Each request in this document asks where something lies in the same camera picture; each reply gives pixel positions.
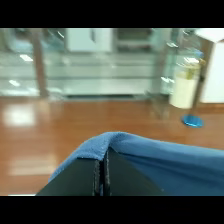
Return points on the blue garment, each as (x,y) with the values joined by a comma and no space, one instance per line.
(173,163)

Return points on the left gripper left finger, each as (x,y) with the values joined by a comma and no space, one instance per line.
(75,178)

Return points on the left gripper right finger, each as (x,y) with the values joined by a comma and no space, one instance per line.
(128,178)

